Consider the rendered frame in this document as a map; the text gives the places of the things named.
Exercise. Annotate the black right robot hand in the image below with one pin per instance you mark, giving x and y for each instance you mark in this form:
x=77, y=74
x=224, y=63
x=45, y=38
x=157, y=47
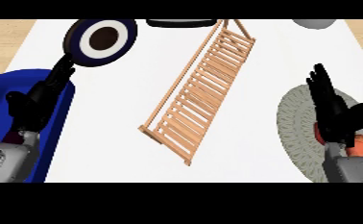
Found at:
x=334, y=106

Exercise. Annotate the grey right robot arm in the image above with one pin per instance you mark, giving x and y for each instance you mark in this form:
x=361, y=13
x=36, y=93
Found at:
x=345, y=163

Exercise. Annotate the orange bell pepper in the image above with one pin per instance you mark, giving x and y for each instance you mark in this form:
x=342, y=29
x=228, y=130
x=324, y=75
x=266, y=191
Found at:
x=355, y=151

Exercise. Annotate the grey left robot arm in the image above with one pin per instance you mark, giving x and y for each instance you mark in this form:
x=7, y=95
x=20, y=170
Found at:
x=17, y=157

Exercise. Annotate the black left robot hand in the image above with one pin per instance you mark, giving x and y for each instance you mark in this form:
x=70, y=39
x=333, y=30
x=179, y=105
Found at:
x=36, y=101

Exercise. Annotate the navy and white round plate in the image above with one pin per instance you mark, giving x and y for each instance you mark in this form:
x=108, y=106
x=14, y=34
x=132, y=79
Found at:
x=101, y=42

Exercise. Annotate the grey woven round placemat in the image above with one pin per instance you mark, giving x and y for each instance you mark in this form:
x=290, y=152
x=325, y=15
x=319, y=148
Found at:
x=300, y=135

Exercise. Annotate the grey rounded object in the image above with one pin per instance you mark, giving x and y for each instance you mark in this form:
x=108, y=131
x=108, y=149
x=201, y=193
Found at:
x=315, y=23

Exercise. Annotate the black and white appliance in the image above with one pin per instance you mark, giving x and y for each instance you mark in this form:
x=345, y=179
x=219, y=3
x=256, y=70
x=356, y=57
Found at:
x=181, y=22

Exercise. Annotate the wooden slatted tiered shelf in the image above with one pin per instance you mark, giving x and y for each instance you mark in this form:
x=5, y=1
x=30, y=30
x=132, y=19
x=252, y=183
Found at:
x=201, y=90

